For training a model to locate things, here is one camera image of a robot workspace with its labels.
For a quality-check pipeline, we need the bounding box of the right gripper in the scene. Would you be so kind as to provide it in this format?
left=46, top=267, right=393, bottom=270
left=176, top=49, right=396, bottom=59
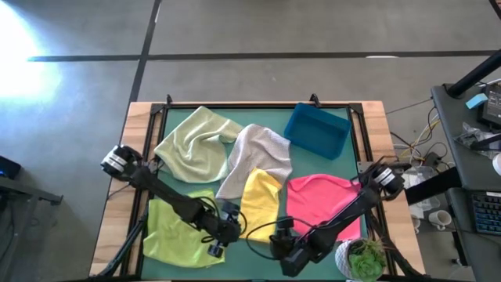
left=270, top=230, right=314, bottom=277

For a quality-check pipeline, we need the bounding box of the yellow microfiber towel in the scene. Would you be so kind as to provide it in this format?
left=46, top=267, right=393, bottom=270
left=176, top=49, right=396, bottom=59
left=238, top=167, right=283, bottom=244

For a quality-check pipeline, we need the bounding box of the lime green microfiber towel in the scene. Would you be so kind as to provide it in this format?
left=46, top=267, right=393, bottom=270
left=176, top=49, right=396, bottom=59
left=142, top=189, right=227, bottom=269

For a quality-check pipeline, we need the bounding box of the pink microfiber towel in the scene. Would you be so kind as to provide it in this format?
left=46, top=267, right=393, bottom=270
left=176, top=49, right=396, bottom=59
left=285, top=173, right=363, bottom=242

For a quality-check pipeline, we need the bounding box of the grey waffle towel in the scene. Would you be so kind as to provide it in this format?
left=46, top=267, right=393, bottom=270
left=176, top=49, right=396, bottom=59
left=215, top=123, right=294, bottom=201

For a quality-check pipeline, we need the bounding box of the pale green microfiber towel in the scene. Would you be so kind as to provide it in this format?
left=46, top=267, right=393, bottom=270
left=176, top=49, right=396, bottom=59
left=153, top=105, right=244, bottom=184

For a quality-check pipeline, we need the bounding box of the green table mat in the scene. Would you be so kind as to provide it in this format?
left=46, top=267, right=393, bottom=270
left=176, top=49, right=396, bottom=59
left=139, top=107, right=369, bottom=280

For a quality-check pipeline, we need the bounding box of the succulent in white pot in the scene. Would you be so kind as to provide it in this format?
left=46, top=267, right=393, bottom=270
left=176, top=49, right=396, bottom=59
left=334, top=237, right=388, bottom=282

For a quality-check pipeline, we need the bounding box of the blue plastic bin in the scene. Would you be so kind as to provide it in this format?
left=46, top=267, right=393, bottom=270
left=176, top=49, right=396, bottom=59
left=283, top=102, right=352, bottom=161

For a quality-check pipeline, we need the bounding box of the white plastic wrap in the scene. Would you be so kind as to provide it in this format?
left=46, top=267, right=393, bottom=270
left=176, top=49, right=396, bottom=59
left=401, top=166, right=442, bottom=219

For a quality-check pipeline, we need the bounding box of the white mug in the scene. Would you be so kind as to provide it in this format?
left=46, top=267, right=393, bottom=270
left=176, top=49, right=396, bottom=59
left=427, top=210, right=452, bottom=231

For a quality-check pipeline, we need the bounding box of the black desk crossbar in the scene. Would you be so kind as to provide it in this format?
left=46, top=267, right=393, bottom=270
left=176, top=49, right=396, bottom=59
left=405, top=167, right=463, bottom=205

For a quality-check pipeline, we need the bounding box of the black power adapter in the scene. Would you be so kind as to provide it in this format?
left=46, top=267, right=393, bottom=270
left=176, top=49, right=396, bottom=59
left=424, top=151, right=443, bottom=168

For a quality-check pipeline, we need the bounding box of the black equipment stand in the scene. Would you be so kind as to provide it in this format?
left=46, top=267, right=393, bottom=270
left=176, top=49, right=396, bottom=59
left=0, top=155, right=63, bottom=275

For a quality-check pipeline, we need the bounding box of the keyboard with blue keys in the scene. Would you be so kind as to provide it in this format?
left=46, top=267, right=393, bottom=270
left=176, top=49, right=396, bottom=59
left=471, top=191, right=501, bottom=236

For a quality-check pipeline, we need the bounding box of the grey side desk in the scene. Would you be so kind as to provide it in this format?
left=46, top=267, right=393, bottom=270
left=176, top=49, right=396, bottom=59
left=430, top=82, right=501, bottom=282

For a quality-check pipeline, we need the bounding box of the clear plastic bag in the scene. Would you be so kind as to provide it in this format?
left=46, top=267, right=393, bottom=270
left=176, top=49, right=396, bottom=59
left=455, top=121, right=501, bottom=160

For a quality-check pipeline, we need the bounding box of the light blue block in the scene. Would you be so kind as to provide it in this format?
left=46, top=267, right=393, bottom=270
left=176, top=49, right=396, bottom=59
left=464, top=92, right=489, bottom=110

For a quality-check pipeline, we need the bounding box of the black desktop device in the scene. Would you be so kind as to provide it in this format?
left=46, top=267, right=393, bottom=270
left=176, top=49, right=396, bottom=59
left=476, top=82, right=501, bottom=128

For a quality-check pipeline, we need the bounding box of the black diagonal pole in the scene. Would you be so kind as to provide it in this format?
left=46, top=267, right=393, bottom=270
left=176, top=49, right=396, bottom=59
left=447, top=49, right=501, bottom=99

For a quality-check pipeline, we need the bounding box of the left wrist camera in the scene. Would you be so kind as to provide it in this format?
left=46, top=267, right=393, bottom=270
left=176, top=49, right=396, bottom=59
left=220, top=201, right=241, bottom=222

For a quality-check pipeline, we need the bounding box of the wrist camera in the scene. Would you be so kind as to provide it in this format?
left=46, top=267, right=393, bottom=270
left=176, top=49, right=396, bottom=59
left=220, top=201, right=241, bottom=222
left=276, top=217, right=296, bottom=232

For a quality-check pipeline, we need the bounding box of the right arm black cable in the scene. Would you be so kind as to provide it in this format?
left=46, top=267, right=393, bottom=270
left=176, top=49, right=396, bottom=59
left=244, top=217, right=319, bottom=262

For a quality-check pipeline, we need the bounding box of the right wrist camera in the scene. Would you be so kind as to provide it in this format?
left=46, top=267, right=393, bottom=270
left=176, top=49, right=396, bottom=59
left=276, top=217, right=296, bottom=232

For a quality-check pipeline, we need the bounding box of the black diagonal frame strut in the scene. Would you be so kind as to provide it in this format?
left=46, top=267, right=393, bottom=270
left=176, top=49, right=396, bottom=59
left=367, top=219, right=422, bottom=280
left=93, top=211, right=152, bottom=280

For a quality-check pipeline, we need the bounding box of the black aluminium table frame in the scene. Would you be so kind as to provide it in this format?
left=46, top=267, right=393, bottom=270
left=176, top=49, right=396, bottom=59
left=131, top=100, right=392, bottom=281

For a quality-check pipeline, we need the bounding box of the floor cable tangle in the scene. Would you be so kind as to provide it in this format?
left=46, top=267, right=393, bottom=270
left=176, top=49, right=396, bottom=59
left=385, top=97, right=449, bottom=168

